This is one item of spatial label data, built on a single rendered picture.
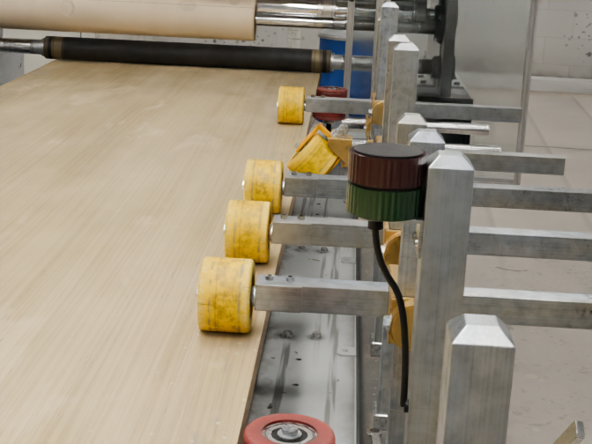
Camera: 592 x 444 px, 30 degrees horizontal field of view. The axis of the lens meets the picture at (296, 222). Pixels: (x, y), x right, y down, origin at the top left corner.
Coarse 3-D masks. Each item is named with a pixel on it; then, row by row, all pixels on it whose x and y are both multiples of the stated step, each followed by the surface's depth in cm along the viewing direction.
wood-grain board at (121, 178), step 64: (0, 128) 221; (64, 128) 224; (128, 128) 227; (192, 128) 230; (256, 128) 234; (0, 192) 173; (64, 192) 174; (128, 192) 176; (192, 192) 178; (0, 256) 141; (64, 256) 143; (128, 256) 144; (192, 256) 145; (0, 320) 120; (64, 320) 121; (128, 320) 122; (192, 320) 123; (256, 320) 123; (0, 384) 104; (64, 384) 105; (128, 384) 105; (192, 384) 106
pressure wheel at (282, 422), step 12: (264, 420) 98; (276, 420) 98; (288, 420) 98; (300, 420) 98; (312, 420) 98; (252, 432) 95; (264, 432) 96; (276, 432) 96; (288, 432) 95; (300, 432) 96; (312, 432) 96; (324, 432) 96
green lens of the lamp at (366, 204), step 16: (352, 192) 84; (368, 192) 83; (384, 192) 82; (400, 192) 83; (416, 192) 83; (352, 208) 84; (368, 208) 83; (384, 208) 83; (400, 208) 83; (416, 208) 84
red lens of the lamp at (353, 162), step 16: (352, 160) 84; (368, 160) 82; (384, 160) 82; (400, 160) 82; (416, 160) 82; (352, 176) 84; (368, 176) 83; (384, 176) 82; (400, 176) 82; (416, 176) 83
